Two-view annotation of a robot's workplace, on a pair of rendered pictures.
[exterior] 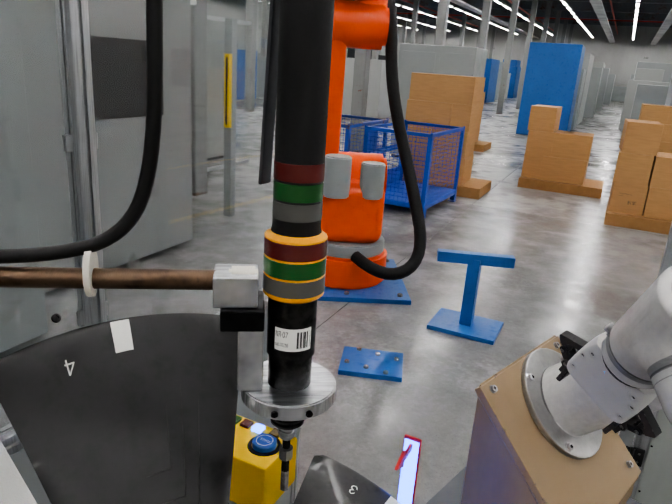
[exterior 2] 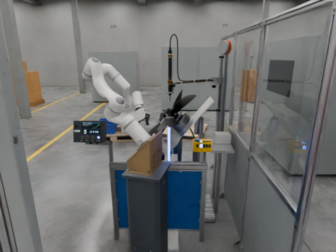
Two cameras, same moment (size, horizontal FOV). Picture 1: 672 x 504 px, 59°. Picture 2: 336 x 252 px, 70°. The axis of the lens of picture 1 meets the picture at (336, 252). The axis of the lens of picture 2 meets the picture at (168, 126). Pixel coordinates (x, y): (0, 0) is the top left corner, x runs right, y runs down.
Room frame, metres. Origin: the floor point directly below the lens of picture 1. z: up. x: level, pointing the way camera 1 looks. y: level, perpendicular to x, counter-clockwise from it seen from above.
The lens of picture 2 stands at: (2.54, -0.96, 1.80)
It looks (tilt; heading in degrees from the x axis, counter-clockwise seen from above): 16 degrees down; 156
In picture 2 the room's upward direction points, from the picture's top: straight up
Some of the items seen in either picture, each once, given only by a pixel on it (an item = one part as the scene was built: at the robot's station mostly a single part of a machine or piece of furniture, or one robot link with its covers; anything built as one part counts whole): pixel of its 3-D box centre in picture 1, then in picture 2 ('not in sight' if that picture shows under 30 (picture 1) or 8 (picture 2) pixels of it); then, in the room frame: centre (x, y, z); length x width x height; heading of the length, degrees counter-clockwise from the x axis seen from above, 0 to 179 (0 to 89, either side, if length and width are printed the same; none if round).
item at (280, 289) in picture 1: (294, 279); not in sight; (0.38, 0.03, 1.53); 0.04 x 0.04 x 0.01
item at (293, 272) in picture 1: (294, 262); not in sight; (0.38, 0.03, 1.55); 0.04 x 0.04 x 0.01
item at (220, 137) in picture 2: not in sight; (221, 137); (0.47, 0.63, 0.92); 0.17 x 0.16 x 0.11; 64
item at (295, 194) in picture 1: (298, 189); not in sight; (0.38, 0.03, 1.60); 0.03 x 0.03 x 0.01
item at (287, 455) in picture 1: (285, 460); not in sight; (0.38, 0.03, 1.38); 0.01 x 0.01 x 0.05
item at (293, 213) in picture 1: (297, 208); not in sight; (0.38, 0.03, 1.58); 0.03 x 0.03 x 0.01
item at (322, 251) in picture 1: (295, 244); not in sight; (0.38, 0.03, 1.56); 0.04 x 0.04 x 0.01
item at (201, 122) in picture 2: not in sight; (199, 166); (0.41, 0.39, 0.58); 0.09 x 0.05 x 1.15; 154
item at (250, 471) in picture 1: (241, 461); (201, 145); (0.84, 0.14, 1.02); 0.16 x 0.10 x 0.11; 64
